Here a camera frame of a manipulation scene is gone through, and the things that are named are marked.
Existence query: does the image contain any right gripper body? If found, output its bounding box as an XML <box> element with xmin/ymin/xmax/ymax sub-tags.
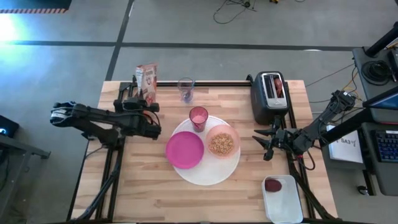
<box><xmin>263</xmin><ymin>114</ymin><xmax>302</xmax><ymax>162</ymax></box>

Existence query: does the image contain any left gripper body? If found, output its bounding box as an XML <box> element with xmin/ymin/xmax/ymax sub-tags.
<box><xmin>122</xmin><ymin>98</ymin><xmax>152</xmax><ymax>114</ymax></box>

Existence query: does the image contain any orange pumpkin cereal box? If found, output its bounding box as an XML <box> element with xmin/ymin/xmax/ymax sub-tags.
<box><xmin>134</xmin><ymin>63</ymin><xmax>159</xmax><ymax>106</ymax></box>

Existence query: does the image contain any clear glass tumbler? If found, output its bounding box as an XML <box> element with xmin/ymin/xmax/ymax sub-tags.
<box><xmin>177</xmin><ymin>77</ymin><xmax>197</xmax><ymax>105</ymax></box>

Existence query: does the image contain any red faceted plastic tumbler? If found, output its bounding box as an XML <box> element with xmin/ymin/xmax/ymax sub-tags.
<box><xmin>188</xmin><ymin>106</ymin><xmax>210</xmax><ymax>133</ymax></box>

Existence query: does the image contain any magenta plastic plate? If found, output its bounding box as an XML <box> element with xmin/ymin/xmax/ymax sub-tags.
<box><xmin>165</xmin><ymin>130</ymin><xmax>205</xmax><ymax>170</ymax></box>

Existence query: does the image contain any peach plastic bowl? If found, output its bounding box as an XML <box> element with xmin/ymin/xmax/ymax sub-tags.
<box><xmin>205</xmin><ymin>124</ymin><xmax>242</xmax><ymax>159</ymax></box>

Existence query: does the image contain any white plastic bin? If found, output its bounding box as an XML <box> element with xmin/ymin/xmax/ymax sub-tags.
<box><xmin>261</xmin><ymin>174</ymin><xmax>304</xmax><ymax>224</ymax></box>

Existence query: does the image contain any black two-slot toaster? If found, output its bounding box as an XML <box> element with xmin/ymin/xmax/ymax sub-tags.
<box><xmin>249</xmin><ymin>70</ymin><xmax>291</xmax><ymax>126</ymax></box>

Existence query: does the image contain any cereal rings heap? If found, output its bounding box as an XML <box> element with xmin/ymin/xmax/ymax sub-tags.
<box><xmin>208</xmin><ymin>133</ymin><xmax>235</xmax><ymax>156</ymax></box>

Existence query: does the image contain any white paper sheet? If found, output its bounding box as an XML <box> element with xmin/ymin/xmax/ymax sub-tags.
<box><xmin>328</xmin><ymin>124</ymin><xmax>364</xmax><ymax>164</ymax></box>

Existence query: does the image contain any white round plate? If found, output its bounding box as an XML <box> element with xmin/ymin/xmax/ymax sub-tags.
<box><xmin>170</xmin><ymin>115</ymin><xmax>242</xmax><ymax>187</ymax></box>

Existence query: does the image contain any black keyboard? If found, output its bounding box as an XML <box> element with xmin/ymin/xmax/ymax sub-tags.
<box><xmin>374</xmin><ymin>129</ymin><xmax>398</xmax><ymax>163</ymax></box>

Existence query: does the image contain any grey side stand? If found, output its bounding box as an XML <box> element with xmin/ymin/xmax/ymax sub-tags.
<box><xmin>0</xmin><ymin>133</ymin><xmax>52</xmax><ymax>218</ymax></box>

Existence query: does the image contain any grey equipment desk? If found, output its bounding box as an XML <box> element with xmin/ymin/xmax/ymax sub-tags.
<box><xmin>353</xmin><ymin>46</ymin><xmax>398</xmax><ymax>197</ymax></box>

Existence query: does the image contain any black monitor screen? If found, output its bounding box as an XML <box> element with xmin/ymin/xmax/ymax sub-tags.
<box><xmin>362</xmin><ymin>90</ymin><xmax>398</xmax><ymax>124</ymax></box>

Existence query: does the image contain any black box blue light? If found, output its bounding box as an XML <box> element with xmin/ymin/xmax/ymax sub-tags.
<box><xmin>0</xmin><ymin>114</ymin><xmax>20</xmax><ymax>139</ymax></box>

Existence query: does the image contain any black striped floor mat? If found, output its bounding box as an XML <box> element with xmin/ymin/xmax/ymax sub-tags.
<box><xmin>0</xmin><ymin>0</ymin><xmax>73</xmax><ymax>14</ymax></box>

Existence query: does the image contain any black gantry post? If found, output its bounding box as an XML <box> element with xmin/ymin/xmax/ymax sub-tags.
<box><xmin>320</xmin><ymin>93</ymin><xmax>398</xmax><ymax>144</ymax></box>
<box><xmin>365</xmin><ymin>21</ymin><xmax>398</xmax><ymax>58</ymax></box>

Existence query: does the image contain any black coiled cable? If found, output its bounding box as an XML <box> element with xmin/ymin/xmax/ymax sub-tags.
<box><xmin>361</xmin><ymin>60</ymin><xmax>392</xmax><ymax>86</ymax></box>

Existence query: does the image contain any black floor cable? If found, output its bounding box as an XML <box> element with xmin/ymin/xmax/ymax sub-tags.
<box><xmin>213</xmin><ymin>0</ymin><xmax>259</xmax><ymax>25</ymax></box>

